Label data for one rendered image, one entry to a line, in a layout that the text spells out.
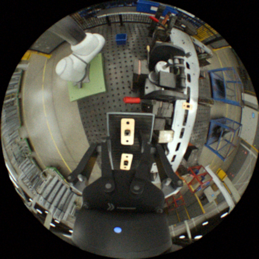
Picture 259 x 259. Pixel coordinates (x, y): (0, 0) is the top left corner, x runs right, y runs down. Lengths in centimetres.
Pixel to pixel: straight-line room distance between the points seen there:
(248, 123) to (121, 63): 826
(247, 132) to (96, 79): 857
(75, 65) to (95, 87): 26
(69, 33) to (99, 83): 46
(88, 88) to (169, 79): 62
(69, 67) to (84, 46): 15
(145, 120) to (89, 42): 52
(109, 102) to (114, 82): 19
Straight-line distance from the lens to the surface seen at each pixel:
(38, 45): 296
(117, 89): 71
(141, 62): 35
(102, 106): 72
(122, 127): 22
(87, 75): 73
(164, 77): 26
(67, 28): 49
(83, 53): 58
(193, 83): 56
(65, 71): 57
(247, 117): 817
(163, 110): 33
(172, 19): 54
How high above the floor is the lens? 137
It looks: 71 degrees down
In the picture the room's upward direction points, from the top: 178 degrees clockwise
